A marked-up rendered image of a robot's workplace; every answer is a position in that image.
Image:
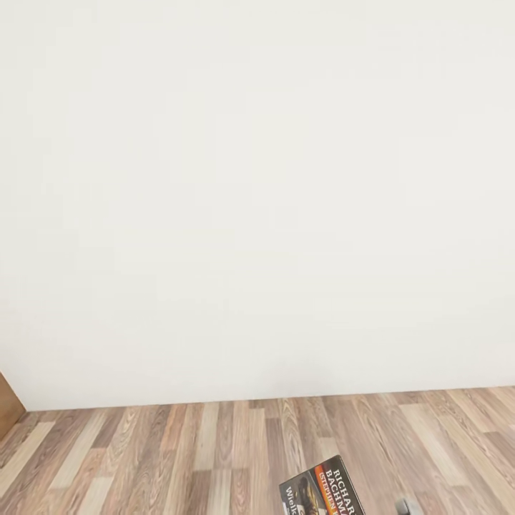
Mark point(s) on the hardback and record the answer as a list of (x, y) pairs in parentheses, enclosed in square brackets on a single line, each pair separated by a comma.
[(325, 489)]

